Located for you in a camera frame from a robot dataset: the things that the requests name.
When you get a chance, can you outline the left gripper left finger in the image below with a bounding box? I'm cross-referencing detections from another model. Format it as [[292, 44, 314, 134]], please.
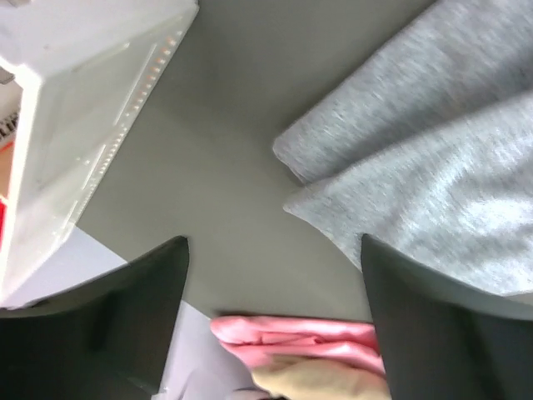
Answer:
[[1, 236, 189, 399]]

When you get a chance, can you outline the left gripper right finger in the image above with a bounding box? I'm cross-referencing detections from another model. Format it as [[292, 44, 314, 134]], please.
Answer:
[[361, 234, 532, 399]]

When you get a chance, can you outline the grey t shirt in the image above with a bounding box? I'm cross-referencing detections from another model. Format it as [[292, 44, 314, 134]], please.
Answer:
[[273, 1, 532, 296]]

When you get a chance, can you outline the pink t shirt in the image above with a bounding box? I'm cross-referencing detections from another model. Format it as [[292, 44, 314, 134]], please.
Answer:
[[210, 316, 385, 376]]

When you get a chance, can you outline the tan t shirt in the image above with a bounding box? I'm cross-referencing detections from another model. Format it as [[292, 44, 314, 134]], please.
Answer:
[[251, 356, 391, 399]]

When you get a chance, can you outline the red plastic folder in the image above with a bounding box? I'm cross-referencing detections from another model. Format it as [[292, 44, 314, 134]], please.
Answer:
[[0, 140, 15, 238]]

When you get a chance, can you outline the white file organizer basket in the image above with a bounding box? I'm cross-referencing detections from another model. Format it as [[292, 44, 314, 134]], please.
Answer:
[[1, 1, 199, 302]]

